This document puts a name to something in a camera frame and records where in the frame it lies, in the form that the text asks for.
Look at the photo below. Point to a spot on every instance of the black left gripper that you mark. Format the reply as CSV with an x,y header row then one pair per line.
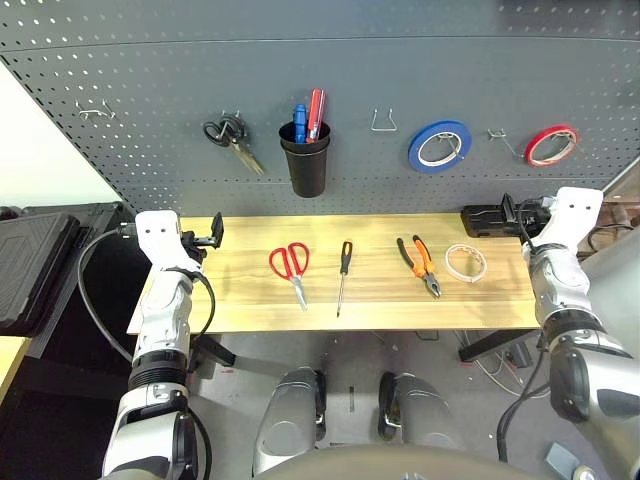
x,y
197,245

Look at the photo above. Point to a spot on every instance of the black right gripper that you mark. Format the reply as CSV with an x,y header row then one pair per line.
x,y
534,215

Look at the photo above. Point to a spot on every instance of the white tape roll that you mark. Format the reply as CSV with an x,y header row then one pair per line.
x,y
456,274

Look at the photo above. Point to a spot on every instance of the orange black pliers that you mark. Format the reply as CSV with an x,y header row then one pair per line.
x,y
427,272

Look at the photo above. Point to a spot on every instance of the black orange screwdriver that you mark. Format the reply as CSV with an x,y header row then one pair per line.
x,y
346,257

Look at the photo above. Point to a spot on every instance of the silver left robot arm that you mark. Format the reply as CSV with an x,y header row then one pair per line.
x,y
160,320

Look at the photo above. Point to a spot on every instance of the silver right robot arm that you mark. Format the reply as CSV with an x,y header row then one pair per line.
x,y
560,285

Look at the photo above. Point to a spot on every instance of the grey metal pegboard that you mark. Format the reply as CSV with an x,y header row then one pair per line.
x,y
350,75

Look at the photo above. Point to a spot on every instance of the red tape roll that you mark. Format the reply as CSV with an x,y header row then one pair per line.
x,y
530,147

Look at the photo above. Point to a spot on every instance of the long metal peg hook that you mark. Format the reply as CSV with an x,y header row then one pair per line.
x,y
497,134

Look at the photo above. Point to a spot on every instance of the black plastic cup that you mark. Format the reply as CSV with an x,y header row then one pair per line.
x,y
307,170

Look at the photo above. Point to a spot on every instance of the blue tape roll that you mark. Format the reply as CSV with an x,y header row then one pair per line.
x,y
414,150

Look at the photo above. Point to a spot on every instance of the light grey rounded object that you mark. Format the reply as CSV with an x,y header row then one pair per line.
x,y
615,290

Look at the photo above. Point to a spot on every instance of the double prong metal hook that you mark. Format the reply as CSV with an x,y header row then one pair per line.
x,y
95,114

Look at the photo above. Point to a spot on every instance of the black plastic tool case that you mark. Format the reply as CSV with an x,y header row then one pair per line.
x,y
35,270

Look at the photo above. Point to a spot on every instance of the silver left robot leg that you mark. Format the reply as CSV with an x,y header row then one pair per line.
x,y
285,420

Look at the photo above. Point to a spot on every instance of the silver robot leg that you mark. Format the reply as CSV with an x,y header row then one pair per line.
x,y
425,410
285,420

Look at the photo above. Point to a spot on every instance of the silver right robot leg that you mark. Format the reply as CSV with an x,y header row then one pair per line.
x,y
425,410

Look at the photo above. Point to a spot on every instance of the yellow side table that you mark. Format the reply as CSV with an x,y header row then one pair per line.
x,y
10,360

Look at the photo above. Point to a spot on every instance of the small grey floor box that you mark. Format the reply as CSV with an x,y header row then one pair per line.
x,y
561,460

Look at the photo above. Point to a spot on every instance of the grey robot torso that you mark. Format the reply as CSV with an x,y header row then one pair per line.
x,y
390,465

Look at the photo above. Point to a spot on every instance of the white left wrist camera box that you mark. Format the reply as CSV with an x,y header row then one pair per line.
x,y
160,235

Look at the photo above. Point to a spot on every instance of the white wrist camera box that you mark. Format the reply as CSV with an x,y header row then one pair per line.
x,y
575,210
160,235

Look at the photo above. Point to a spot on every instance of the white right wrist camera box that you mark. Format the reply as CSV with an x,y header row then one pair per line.
x,y
575,210

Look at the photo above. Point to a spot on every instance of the black table leg bracket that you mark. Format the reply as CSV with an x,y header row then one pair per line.
x,y
480,350
220,352

